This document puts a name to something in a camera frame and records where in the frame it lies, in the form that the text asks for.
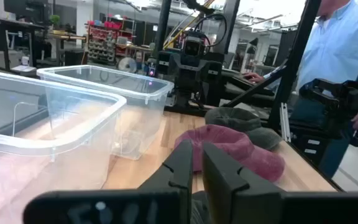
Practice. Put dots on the silver aluminium bracket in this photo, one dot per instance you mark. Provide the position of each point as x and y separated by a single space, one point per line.
284 124

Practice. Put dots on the red cap hat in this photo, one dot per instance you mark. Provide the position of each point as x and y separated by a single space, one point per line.
228 140

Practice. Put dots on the red parts shelf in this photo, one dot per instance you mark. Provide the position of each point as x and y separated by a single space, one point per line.
104 40

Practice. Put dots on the wooden desk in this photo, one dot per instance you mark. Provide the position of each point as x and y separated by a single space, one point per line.
67 36

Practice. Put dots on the dark grey cap hat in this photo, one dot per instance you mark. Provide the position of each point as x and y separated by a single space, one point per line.
238 119

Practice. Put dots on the white round fan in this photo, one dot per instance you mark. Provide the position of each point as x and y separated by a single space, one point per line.
127 64

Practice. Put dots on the black frame post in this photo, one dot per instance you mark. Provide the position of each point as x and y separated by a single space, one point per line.
163 25
297 56

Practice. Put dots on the black diagonal frame brace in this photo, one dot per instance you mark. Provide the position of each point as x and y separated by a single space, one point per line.
253 88

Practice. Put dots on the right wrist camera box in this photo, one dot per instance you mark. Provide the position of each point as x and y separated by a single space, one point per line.
194 46

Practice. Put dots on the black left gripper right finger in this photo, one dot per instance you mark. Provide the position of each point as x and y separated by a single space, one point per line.
228 193

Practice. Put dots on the black desk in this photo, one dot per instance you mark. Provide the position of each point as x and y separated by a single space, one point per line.
11 25

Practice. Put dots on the yellow diagonal beam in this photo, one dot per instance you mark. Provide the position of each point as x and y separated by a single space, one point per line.
182 29

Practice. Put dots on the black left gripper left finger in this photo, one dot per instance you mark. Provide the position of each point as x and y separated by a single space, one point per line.
180 174

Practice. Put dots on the green potted plant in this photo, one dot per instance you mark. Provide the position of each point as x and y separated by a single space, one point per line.
54 19

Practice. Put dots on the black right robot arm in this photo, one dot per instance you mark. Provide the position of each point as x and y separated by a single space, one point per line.
186 96

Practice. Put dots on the clear plastic bin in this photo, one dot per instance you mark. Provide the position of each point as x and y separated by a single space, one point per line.
73 174
141 118

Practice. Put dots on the black drawer cabinet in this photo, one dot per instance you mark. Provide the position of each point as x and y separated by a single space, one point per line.
309 146

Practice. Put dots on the white cup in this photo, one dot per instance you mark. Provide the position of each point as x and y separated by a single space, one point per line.
25 60

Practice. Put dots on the person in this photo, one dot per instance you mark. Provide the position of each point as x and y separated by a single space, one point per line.
340 43

